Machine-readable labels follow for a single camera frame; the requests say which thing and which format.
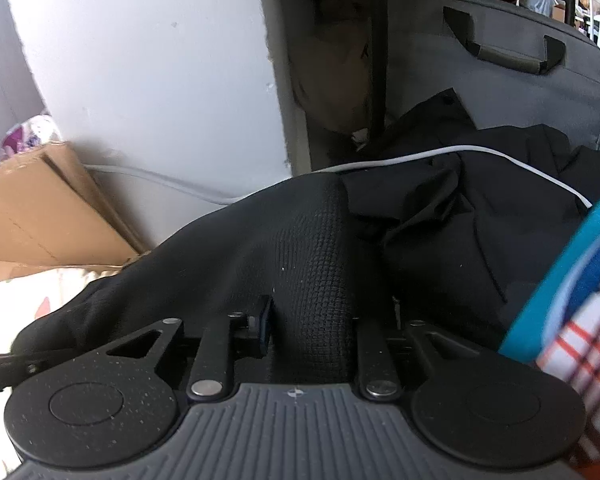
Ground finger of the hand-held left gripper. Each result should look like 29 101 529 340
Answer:
0 350 51 393

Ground brown cardboard box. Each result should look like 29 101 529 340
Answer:
0 142 151 291

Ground cream bear print bed sheet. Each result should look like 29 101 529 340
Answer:
0 265 131 411

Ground black teddy bear print pants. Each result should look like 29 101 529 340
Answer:
10 172 398 386

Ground white orange plaid cloth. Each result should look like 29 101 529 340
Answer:
535 265 600 466

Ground grey bag with handle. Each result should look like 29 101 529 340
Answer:
385 0 600 152

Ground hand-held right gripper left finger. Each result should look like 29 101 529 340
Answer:
105 295 276 402

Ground white cable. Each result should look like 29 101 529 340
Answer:
87 145 593 208

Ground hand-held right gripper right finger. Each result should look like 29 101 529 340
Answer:
355 317 478 402

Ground purple pink printed packet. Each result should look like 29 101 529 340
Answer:
0 114 63 161

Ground beige bag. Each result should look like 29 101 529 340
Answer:
290 0 381 136

